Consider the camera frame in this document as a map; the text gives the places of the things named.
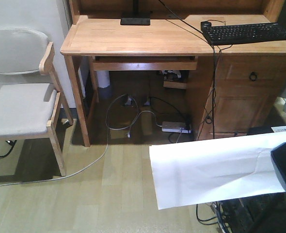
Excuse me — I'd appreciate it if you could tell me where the white paper sheet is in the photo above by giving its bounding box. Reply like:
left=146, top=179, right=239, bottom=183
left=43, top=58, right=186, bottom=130
left=149, top=132, right=286, bottom=209

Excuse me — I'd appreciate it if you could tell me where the black keyboard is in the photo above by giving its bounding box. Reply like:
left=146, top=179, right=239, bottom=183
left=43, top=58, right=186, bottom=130
left=201, top=21, right=286, bottom=46

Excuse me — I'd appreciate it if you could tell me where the wooden chair grey cushion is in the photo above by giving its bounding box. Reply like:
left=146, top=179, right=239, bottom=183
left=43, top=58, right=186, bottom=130
left=0, top=28, right=73, bottom=176

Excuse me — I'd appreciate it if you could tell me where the grey floor cable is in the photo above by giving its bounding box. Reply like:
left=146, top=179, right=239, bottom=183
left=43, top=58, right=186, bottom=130
left=0, top=94, right=163, bottom=187

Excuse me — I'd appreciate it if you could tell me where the wooden desk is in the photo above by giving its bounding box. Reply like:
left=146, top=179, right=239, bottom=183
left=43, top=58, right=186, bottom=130
left=61, top=0, right=286, bottom=147

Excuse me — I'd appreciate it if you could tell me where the white power strip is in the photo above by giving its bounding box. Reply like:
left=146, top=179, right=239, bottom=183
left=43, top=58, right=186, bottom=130
left=161, top=121, right=192, bottom=133

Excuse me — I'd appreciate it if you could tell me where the black monitor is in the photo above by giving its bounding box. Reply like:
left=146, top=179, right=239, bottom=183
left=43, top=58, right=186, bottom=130
left=120, top=0, right=151, bottom=26

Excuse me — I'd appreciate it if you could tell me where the black monitor cable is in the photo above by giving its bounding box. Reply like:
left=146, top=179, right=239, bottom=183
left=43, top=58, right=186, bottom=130
left=158, top=0, right=222, bottom=140

